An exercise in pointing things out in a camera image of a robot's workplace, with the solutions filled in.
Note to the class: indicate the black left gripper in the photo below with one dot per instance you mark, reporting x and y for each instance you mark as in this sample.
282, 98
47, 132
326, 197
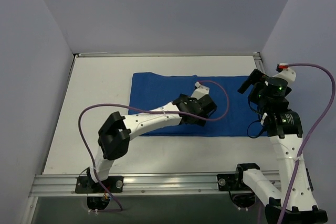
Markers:
206, 106

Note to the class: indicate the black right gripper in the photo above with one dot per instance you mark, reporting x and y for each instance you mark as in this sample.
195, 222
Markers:
252, 80

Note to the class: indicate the blue surgical drape cloth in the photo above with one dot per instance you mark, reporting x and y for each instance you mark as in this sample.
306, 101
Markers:
232, 117

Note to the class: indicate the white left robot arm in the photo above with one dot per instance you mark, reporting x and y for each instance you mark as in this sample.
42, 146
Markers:
118, 130

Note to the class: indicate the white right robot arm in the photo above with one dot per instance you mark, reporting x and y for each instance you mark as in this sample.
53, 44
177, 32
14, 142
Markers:
294, 201

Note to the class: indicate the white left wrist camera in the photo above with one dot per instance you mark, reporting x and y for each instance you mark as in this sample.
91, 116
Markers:
199, 91

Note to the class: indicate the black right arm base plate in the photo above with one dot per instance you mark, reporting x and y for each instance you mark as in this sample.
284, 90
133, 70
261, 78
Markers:
230, 182

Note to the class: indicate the aluminium back rail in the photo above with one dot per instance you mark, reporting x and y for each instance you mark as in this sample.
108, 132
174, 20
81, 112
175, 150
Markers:
166, 54

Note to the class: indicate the aluminium front rail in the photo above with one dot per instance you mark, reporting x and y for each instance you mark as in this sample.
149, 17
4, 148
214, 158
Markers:
135, 185

